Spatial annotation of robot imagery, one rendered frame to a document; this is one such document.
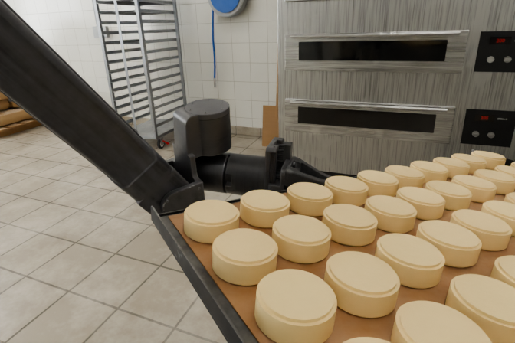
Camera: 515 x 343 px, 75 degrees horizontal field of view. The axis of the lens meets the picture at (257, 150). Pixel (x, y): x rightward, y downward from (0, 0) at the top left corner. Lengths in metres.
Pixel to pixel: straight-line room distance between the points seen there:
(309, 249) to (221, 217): 0.08
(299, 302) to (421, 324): 0.07
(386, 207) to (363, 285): 0.14
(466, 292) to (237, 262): 0.15
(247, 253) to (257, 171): 0.20
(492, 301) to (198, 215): 0.22
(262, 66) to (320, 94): 1.31
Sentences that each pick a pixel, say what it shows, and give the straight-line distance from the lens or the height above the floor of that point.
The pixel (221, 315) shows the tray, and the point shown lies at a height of 1.00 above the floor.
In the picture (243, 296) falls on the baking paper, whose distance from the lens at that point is 0.25.
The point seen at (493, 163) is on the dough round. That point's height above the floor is 0.93.
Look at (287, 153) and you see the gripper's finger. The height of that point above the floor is 0.99.
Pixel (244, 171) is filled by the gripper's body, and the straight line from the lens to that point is 0.44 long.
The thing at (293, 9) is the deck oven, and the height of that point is 1.25.
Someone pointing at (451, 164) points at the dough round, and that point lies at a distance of 0.58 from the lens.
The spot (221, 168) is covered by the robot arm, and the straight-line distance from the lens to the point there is 0.45.
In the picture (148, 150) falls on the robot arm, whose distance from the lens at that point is 0.39.
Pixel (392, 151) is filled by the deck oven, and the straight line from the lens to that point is 2.46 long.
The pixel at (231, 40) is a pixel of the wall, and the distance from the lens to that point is 3.72.
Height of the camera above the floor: 1.16
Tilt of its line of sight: 20 degrees down
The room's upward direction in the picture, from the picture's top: 2 degrees counter-clockwise
